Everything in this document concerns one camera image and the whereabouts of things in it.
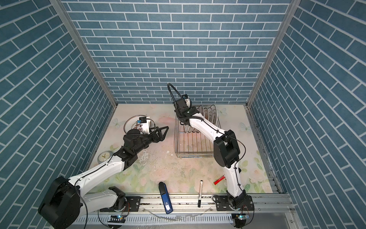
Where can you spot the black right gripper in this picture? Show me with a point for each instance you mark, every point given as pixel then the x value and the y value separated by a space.
pixel 193 109

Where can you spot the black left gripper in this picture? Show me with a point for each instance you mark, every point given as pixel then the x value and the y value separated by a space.
pixel 159 139

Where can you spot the white plate red chinese characters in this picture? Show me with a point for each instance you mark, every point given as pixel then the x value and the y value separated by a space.
pixel 131 123

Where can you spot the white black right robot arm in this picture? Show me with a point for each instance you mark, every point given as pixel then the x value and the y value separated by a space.
pixel 225 147

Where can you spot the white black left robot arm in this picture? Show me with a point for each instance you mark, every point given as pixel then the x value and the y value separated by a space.
pixel 67 199

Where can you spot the white plate orange sunburst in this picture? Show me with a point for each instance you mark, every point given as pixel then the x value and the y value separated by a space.
pixel 206 112

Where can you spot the black white marker pen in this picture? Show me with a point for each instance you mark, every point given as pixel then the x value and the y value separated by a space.
pixel 200 194

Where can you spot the blue stapler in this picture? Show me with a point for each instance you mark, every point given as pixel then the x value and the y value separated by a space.
pixel 165 198

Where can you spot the red white marker pen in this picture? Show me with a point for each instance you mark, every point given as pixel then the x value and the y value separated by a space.
pixel 219 180

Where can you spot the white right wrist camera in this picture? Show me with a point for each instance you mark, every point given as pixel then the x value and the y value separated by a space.
pixel 186 98

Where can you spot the steel wire dish rack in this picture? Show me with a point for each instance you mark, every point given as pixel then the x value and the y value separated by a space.
pixel 190 143

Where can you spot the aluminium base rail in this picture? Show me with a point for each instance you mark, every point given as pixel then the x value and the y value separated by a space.
pixel 263 211

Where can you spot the aluminium corner post right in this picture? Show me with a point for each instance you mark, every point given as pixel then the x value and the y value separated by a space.
pixel 277 41

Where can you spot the aluminium corner post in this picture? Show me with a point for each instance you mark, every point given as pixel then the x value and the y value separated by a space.
pixel 66 19
pixel 277 41

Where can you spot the aluminium corner post left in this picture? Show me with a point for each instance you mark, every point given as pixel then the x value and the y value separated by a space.
pixel 66 19

